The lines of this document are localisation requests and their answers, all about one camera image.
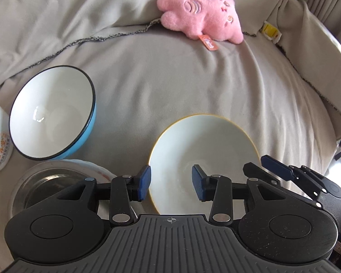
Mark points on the stainless steel bowl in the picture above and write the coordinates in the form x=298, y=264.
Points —
x=39, y=187

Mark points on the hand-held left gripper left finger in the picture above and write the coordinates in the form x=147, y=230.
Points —
x=145, y=182

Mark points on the beige curtain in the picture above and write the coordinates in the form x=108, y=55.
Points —
x=329, y=5

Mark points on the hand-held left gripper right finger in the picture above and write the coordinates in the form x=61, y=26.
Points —
x=197, y=183

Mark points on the yellow and white tag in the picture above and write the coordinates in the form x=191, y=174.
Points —
x=269, y=30

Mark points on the white bowl with yellow rim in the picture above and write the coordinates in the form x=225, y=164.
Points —
x=204, y=142

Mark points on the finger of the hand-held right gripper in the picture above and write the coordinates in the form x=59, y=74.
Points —
x=275, y=166
x=255, y=170

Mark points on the pink plush toy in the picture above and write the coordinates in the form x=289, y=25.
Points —
x=199, y=14

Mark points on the blue bowl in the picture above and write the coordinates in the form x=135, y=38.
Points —
x=51, y=111

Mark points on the beige sofa cover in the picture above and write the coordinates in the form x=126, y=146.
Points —
x=187, y=85

